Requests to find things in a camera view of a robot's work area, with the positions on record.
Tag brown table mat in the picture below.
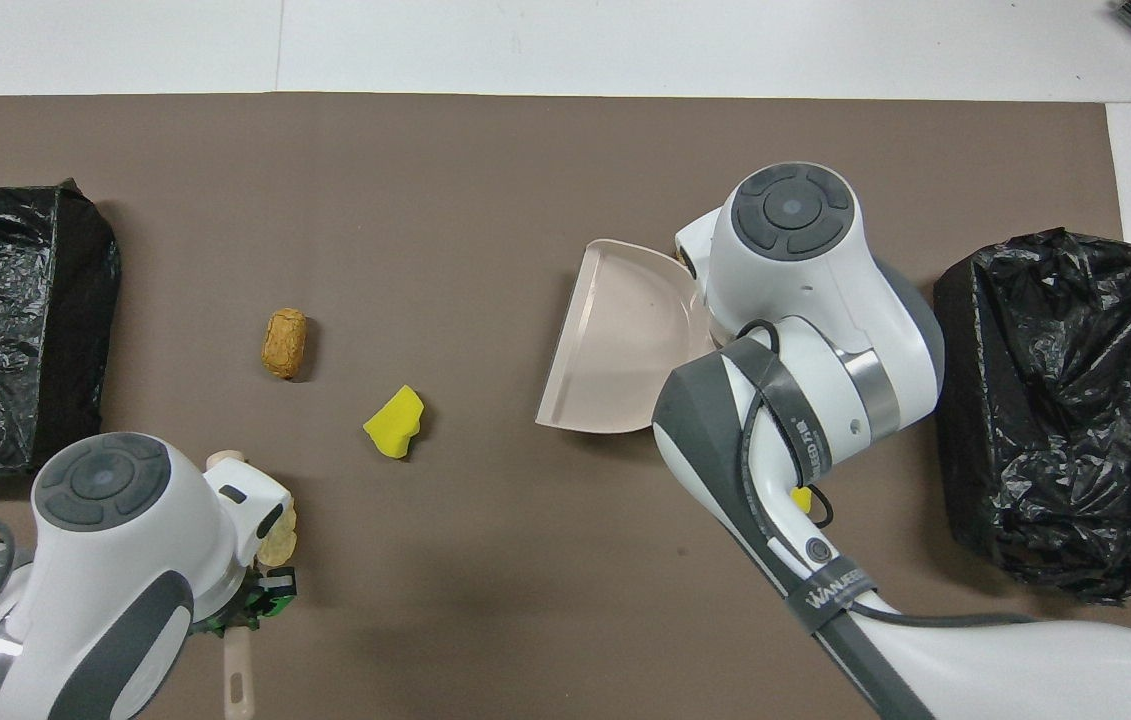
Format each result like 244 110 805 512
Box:
0 93 1131 720

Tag chunky yellow sponge piece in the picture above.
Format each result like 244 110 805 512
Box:
362 385 426 459

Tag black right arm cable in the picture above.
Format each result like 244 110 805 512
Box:
737 320 1041 626

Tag pale beige crust piece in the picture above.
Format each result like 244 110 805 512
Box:
255 500 298 566

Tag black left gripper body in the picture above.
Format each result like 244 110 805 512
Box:
195 585 266 633

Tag brown bread roll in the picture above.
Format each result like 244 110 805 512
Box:
261 308 309 381

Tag beige hand brush black bristles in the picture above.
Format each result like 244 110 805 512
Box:
207 450 258 713

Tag beige plastic dustpan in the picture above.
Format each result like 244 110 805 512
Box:
535 238 721 436

